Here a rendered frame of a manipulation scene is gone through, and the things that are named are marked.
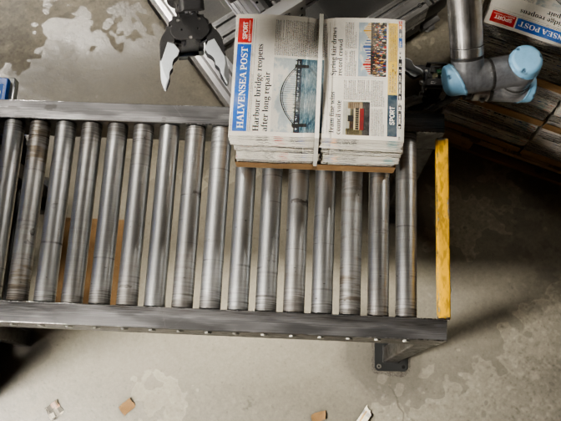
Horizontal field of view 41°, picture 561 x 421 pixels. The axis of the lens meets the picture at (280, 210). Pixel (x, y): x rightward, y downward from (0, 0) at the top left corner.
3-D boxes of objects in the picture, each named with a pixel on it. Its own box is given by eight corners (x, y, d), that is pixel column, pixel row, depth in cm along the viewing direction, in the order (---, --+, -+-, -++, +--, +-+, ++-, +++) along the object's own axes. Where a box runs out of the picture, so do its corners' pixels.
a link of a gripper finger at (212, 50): (238, 88, 144) (212, 51, 145) (240, 74, 138) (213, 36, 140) (224, 96, 143) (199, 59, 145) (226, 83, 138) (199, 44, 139)
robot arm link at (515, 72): (501, 78, 166) (488, 98, 177) (549, 70, 166) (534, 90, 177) (492, 48, 168) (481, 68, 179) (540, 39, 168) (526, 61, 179)
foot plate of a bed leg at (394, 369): (411, 333, 247) (411, 333, 246) (411, 377, 243) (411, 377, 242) (371, 332, 247) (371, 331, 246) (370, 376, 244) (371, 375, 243)
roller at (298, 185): (309, 132, 186) (311, 124, 182) (302, 319, 174) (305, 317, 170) (290, 130, 186) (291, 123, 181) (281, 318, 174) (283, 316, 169)
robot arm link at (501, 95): (538, 64, 179) (527, 79, 187) (492, 63, 179) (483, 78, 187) (539, 94, 177) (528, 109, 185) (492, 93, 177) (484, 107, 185)
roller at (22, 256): (54, 123, 188) (48, 115, 184) (30, 307, 176) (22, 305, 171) (35, 122, 189) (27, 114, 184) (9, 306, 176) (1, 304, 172)
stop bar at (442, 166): (448, 140, 179) (450, 138, 178) (451, 321, 168) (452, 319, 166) (434, 139, 180) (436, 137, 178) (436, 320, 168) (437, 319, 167)
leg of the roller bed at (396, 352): (399, 346, 246) (437, 322, 180) (399, 363, 244) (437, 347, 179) (382, 345, 246) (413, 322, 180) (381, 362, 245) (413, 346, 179)
